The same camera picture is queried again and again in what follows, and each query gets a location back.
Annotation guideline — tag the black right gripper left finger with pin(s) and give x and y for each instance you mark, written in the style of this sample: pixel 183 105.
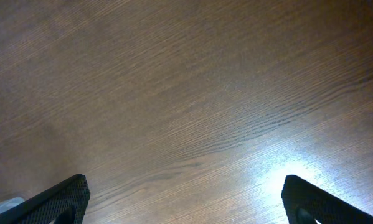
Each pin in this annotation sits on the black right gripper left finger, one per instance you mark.
pixel 65 202

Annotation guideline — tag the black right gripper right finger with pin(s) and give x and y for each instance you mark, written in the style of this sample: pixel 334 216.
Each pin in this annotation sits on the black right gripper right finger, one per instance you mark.
pixel 307 203

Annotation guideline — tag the clear plastic container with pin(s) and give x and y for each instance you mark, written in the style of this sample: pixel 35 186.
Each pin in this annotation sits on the clear plastic container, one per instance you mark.
pixel 9 204

